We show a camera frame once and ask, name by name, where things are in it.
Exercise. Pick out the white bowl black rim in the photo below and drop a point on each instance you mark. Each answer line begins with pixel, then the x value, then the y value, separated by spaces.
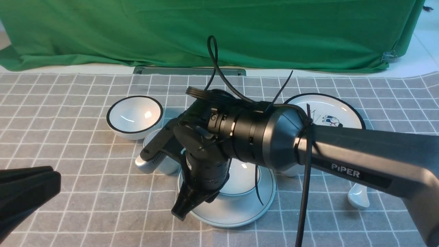
pixel 130 118

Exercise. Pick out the white illustrated plate black rim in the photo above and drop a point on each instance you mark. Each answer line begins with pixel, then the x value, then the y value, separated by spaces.
pixel 327 110

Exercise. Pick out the black cable tie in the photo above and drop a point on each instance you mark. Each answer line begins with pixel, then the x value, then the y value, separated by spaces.
pixel 306 180

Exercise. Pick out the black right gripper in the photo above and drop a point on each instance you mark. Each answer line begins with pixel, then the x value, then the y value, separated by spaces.
pixel 204 165

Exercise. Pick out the grey metal floor strip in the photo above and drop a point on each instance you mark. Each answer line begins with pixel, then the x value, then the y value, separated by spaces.
pixel 150 70

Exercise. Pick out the grey checked tablecloth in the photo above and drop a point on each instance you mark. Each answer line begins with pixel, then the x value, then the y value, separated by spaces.
pixel 59 120

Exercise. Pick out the light blue cup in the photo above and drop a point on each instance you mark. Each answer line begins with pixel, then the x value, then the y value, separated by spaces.
pixel 168 166

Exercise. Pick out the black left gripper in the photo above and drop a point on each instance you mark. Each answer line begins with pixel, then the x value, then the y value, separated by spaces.
pixel 22 192

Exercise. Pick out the metal clamp on backdrop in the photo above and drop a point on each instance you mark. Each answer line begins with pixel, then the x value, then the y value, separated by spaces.
pixel 389 57

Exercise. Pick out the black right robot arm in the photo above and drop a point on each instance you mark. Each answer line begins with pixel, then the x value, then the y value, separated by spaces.
pixel 278 136

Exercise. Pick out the white ceramic spoon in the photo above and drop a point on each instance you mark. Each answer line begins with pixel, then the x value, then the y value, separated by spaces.
pixel 358 196

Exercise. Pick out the white cup black rim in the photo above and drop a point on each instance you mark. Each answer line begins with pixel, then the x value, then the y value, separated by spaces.
pixel 292 171

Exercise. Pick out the green backdrop cloth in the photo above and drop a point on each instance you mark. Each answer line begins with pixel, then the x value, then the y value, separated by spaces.
pixel 320 35

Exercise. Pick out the light blue large plate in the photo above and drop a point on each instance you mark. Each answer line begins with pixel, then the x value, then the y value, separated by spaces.
pixel 241 216

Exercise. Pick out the light blue shallow bowl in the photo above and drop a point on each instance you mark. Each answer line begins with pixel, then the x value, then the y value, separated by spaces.
pixel 240 189

